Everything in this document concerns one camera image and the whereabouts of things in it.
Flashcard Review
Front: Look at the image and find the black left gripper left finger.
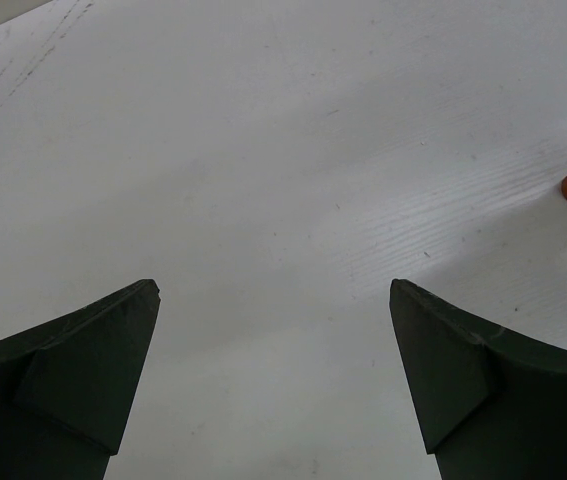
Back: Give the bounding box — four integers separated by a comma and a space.
0, 279, 160, 479

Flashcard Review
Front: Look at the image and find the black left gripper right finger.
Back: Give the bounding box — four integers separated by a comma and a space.
389, 279, 567, 479

